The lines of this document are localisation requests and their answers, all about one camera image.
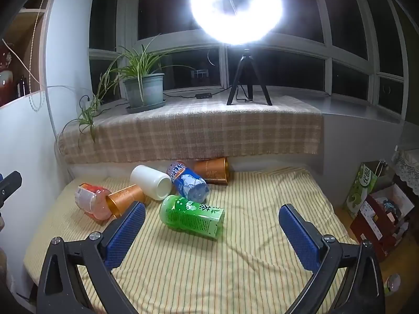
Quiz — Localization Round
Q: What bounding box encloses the striped yellow bed sheet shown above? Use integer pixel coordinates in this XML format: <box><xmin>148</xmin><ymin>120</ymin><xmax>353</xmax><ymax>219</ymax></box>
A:
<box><xmin>24</xmin><ymin>167</ymin><xmax>357</xmax><ymax>314</ymax></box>

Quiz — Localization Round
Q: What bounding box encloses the ring light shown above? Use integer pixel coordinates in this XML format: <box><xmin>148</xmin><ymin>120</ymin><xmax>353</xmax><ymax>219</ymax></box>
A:
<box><xmin>190</xmin><ymin>0</ymin><xmax>284</xmax><ymax>46</ymax></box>

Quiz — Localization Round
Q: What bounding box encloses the white lace cloth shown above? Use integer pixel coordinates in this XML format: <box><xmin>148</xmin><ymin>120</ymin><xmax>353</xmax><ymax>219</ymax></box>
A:
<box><xmin>392</xmin><ymin>149</ymin><xmax>419</xmax><ymax>187</ymax></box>

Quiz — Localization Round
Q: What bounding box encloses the small green bottle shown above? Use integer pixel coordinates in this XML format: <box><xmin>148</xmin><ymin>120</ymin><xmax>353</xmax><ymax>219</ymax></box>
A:
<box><xmin>384</xmin><ymin>273</ymin><xmax>401</xmax><ymax>295</ymax></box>

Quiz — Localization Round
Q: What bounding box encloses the short copper cup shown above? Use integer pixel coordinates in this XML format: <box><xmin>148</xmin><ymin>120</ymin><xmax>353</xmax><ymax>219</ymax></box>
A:
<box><xmin>105</xmin><ymin>184</ymin><xmax>146</xmax><ymax>218</ymax></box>

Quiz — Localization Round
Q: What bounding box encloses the green paper bag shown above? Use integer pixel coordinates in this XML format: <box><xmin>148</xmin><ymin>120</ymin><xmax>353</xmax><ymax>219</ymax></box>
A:
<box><xmin>342</xmin><ymin>161</ymin><xmax>390</xmax><ymax>219</ymax></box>

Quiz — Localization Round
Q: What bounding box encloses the green tea bottle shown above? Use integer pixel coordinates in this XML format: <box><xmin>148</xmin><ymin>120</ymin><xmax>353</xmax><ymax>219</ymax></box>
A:
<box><xmin>159</xmin><ymin>195</ymin><xmax>226</xmax><ymax>238</ymax></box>

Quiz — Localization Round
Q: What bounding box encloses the black power cable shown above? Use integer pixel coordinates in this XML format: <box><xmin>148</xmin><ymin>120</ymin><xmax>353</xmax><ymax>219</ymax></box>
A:
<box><xmin>163</xmin><ymin>85</ymin><xmax>249</xmax><ymax>103</ymax></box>

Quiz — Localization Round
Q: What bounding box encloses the pink cup with white label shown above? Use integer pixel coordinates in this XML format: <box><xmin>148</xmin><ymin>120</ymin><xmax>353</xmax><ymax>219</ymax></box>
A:
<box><xmin>75</xmin><ymin>183</ymin><xmax>113</xmax><ymax>221</ymax></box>

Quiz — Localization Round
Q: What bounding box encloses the tall copper cup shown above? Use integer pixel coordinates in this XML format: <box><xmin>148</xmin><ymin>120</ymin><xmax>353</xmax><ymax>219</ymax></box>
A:
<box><xmin>193</xmin><ymin>157</ymin><xmax>230</xmax><ymax>186</ymax></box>

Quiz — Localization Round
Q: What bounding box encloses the black tripod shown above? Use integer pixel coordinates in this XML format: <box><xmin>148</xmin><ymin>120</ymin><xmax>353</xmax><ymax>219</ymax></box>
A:
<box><xmin>227</xmin><ymin>44</ymin><xmax>273</xmax><ymax>106</ymax></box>

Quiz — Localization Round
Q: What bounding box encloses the red cardboard box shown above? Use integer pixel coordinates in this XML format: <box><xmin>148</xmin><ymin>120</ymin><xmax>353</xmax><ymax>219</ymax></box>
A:
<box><xmin>350</xmin><ymin>183</ymin><xmax>416</xmax><ymax>262</ymax></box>

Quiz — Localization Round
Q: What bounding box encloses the wooden shelf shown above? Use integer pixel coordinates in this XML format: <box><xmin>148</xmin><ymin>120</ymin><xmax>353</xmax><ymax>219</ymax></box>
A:
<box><xmin>0</xmin><ymin>7</ymin><xmax>49</xmax><ymax>107</ymax></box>

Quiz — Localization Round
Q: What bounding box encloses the potted spider plant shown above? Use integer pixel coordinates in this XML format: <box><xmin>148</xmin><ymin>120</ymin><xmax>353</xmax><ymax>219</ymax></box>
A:
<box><xmin>57</xmin><ymin>34</ymin><xmax>197</xmax><ymax>153</ymax></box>

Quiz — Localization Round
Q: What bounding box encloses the red vase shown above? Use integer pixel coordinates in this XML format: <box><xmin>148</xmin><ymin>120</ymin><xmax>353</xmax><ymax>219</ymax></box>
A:
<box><xmin>0</xmin><ymin>42</ymin><xmax>15</xmax><ymax>105</ymax></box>

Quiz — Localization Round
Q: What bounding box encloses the plaid beige cloth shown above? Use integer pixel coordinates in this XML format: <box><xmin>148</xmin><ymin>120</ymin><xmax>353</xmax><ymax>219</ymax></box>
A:
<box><xmin>57</xmin><ymin>96</ymin><xmax>324</xmax><ymax>164</ymax></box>

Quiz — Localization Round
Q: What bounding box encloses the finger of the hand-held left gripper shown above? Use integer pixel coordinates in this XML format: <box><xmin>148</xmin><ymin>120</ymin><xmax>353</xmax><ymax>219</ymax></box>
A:
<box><xmin>0</xmin><ymin>171</ymin><xmax>23</xmax><ymax>206</ymax></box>

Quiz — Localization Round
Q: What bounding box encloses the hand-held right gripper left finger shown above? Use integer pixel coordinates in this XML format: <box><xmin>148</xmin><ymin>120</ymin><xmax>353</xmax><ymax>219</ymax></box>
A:
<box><xmin>37</xmin><ymin>200</ymin><xmax>146</xmax><ymax>314</ymax></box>

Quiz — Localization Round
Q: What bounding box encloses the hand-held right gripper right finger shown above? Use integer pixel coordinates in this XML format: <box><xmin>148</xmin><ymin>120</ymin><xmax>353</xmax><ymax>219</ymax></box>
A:
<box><xmin>278</xmin><ymin>203</ymin><xmax>386</xmax><ymax>314</ymax></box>

